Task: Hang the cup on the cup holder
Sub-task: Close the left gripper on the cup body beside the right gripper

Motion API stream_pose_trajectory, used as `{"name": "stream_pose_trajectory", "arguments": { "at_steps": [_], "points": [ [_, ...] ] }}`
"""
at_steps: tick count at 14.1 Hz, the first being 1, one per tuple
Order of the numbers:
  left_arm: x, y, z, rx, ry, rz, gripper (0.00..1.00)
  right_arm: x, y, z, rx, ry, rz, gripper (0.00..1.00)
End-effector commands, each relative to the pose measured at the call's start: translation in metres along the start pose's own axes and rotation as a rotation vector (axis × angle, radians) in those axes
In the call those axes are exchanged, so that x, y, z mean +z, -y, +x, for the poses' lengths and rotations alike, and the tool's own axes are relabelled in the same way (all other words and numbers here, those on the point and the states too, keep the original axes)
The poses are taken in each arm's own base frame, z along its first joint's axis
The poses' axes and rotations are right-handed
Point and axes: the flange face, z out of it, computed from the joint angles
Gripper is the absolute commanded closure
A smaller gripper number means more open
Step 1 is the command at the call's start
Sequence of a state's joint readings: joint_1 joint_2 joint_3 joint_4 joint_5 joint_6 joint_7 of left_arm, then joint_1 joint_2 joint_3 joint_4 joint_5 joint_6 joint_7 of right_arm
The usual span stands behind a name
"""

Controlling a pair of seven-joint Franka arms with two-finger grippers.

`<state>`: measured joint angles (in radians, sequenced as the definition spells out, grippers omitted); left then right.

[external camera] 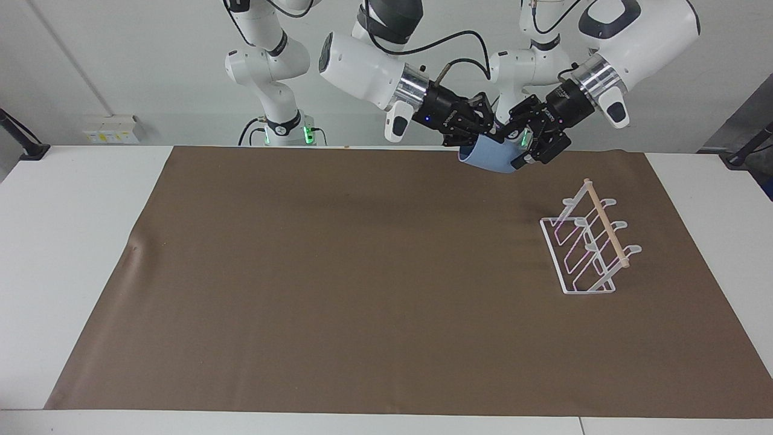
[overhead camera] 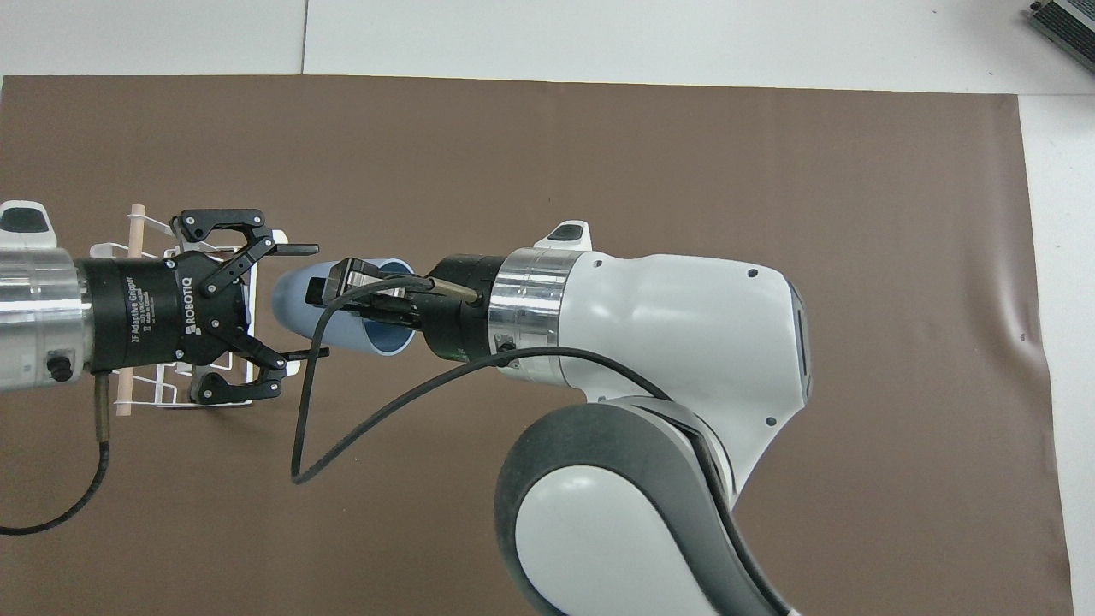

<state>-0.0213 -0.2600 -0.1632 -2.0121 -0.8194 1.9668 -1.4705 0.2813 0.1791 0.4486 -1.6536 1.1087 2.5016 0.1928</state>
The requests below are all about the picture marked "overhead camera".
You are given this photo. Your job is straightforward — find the black cable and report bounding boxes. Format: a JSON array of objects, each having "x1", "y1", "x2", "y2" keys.
[
  {"x1": 290, "y1": 274, "x2": 673, "y2": 487},
  {"x1": 0, "y1": 373, "x2": 113, "y2": 537}
]

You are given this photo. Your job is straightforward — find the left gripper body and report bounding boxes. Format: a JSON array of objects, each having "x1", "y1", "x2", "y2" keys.
[{"x1": 77, "y1": 255, "x2": 252, "y2": 376}]

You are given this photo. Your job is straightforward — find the grey ribbed metal device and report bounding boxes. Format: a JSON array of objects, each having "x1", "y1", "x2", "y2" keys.
[{"x1": 1027, "y1": 0, "x2": 1095, "y2": 49}]

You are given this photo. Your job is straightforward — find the white wire cup holder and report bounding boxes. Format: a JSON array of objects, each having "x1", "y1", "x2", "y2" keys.
[{"x1": 89, "y1": 204, "x2": 293, "y2": 418}]

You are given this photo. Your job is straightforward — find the blue cup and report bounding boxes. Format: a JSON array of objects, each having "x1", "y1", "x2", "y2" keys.
[{"x1": 272, "y1": 254, "x2": 421, "y2": 361}]

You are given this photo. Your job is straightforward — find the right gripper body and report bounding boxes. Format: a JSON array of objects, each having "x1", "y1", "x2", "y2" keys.
[{"x1": 390, "y1": 253, "x2": 502, "y2": 363}]

